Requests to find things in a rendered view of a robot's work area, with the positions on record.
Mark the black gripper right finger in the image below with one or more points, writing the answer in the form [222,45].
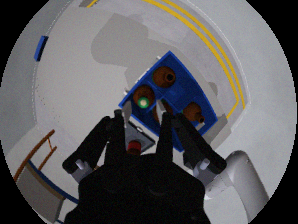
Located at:
[206,163]

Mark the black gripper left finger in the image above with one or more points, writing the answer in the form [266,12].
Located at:
[84,160]

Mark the brown glass bottle with red label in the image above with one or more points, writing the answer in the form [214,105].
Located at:
[134,147]

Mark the dark blue crate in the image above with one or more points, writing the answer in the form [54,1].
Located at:
[174,95]

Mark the brown bottle with blue label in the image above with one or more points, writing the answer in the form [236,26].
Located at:
[141,94]

